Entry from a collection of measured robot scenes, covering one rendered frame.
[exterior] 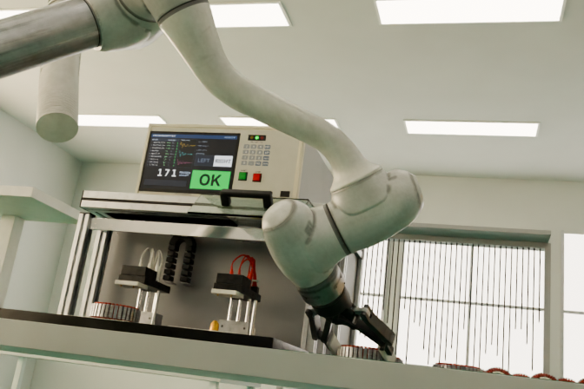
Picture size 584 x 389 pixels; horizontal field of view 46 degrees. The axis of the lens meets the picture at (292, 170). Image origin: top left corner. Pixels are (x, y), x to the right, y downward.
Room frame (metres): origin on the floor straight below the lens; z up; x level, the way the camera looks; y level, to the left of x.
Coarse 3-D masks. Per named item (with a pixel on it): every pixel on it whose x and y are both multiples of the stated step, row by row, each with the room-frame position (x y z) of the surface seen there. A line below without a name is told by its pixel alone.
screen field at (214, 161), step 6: (198, 156) 1.71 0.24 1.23; (204, 156) 1.71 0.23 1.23; (210, 156) 1.70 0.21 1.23; (216, 156) 1.70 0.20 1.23; (222, 156) 1.69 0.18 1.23; (228, 156) 1.69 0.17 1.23; (198, 162) 1.71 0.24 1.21; (204, 162) 1.71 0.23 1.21; (210, 162) 1.70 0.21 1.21; (216, 162) 1.70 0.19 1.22; (222, 162) 1.69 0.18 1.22; (228, 162) 1.69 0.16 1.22
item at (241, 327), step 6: (222, 324) 1.66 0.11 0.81; (228, 324) 1.66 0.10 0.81; (234, 324) 1.66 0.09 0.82; (240, 324) 1.65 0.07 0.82; (246, 324) 1.65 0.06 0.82; (222, 330) 1.66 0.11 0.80; (228, 330) 1.66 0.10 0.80; (234, 330) 1.66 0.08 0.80; (240, 330) 1.65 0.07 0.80; (246, 330) 1.65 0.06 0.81
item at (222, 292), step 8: (216, 280) 1.59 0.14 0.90; (224, 280) 1.59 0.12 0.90; (232, 280) 1.58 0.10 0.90; (240, 280) 1.58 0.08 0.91; (248, 280) 1.61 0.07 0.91; (216, 288) 1.59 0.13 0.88; (224, 288) 1.59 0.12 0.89; (232, 288) 1.58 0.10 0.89; (240, 288) 1.58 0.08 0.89; (248, 288) 1.61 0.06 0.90; (224, 296) 1.61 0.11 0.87; (232, 296) 1.59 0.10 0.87; (240, 296) 1.58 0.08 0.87; (248, 296) 1.63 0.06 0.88; (256, 296) 1.68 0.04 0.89; (232, 304) 1.68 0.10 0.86; (240, 304) 1.68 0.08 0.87; (248, 304) 1.67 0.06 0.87; (240, 312) 1.68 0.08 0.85; (248, 312) 1.67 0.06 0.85; (248, 320) 1.67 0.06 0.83
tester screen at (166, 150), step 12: (156, 144) 1.75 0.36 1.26; (168, 144) 1.74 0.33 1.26; (180, 144) 1.73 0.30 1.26; (192, 144) 1.72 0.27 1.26; (204, 144) 1.71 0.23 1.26; (216, 144) 1.70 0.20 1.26; (228, 144) 1.69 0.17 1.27; (156, 156) 1.75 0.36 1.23; (168, 156) 1.74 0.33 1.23; (180, 156) 1.73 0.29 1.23; (192, 156) 1.72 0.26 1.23; (156, 168) 1.74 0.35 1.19; (180, 168) 1.73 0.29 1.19; (192, 168) 1.72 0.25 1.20; (204, 168) 1.71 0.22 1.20; (216, 168) 1.70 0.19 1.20; (228, 168) 1.69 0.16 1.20; (180, 180) 1.72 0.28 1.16
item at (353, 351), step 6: (342, 348) 1.45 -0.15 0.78; (348, 348) 1.43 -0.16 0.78; (354, 348) 1.43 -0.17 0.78; (360, 348) 1.42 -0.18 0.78; (366, 348) 1.42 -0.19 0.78; (372, 348) 1.42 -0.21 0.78; (342, 354) 1.44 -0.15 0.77; (348, 354) 1.43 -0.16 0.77; (354, 354) 1.42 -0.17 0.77; (360, 354) 1.42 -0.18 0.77; (366, 354) 1.42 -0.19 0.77; (372, 354) 1.42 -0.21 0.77; (378, 354) 1.42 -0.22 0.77; (384, 360) 1.43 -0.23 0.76
